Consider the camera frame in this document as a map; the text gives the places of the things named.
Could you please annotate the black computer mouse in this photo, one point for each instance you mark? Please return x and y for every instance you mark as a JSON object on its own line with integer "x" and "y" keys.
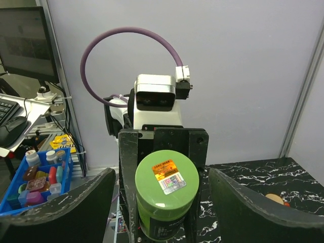
{"x": 12, "y": 129}

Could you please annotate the black computer monitor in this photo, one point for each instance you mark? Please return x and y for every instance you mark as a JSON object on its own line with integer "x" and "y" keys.
{"x": 26, "y": 47}

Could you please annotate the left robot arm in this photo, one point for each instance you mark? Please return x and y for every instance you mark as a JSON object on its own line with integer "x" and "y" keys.
{"x": 119, "y": 115}

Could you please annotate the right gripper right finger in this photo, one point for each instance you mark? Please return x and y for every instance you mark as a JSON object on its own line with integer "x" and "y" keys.
{"x": 247, "y": 216}

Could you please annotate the blue plastic storage bin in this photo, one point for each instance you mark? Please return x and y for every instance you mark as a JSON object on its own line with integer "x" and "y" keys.
{"x": 41, "y": 176}

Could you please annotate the green bottle cap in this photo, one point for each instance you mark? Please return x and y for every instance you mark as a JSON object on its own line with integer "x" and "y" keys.
{"x": 166, "y": 183}

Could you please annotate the green pill bottle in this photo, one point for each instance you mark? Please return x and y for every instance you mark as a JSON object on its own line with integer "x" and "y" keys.
{"x": 159, "y": 229}

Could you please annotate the black keyboard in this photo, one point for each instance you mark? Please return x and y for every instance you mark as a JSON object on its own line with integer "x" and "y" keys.
{"x": 7, "y": 110}

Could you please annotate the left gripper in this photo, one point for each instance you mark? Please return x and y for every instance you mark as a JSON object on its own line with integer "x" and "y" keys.
{"x": 134, "y": 145}

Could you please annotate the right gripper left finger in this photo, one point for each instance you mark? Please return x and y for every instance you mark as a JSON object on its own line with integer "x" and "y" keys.
{"x": 79, "y": 215}

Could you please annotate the small orange cup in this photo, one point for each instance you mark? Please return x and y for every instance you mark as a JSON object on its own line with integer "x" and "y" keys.
{"x": 277, "y": 199}

